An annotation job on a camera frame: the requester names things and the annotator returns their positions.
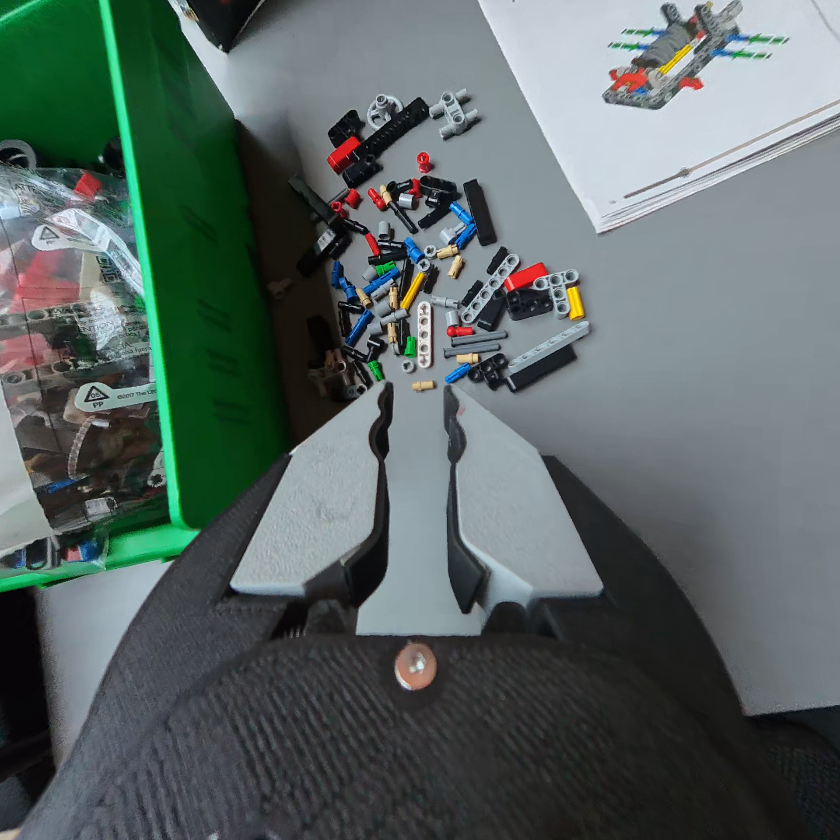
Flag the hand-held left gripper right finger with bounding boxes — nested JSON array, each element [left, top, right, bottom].
[[444, 385, 605, 616]]

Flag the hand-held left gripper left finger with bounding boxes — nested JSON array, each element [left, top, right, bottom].
[[230, 381, 395, 610]]

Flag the pile of lego pieces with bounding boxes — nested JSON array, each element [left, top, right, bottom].
[[268, 88, 592, 403]]

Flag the green plastic bin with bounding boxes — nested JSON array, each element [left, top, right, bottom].
[[0, 0, 293, 592]]

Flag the shiny plastic bag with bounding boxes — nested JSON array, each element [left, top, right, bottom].
[[0, 164, 165, 567]]

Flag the person's legs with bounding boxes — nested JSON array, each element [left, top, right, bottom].
[[742, 705, 840, 840]]

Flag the open instruction booklet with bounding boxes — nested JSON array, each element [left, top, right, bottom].
[[478, 0, 840, 235]]

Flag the black car printed box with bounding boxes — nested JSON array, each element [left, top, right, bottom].
[[167, 0, 270, 53]]

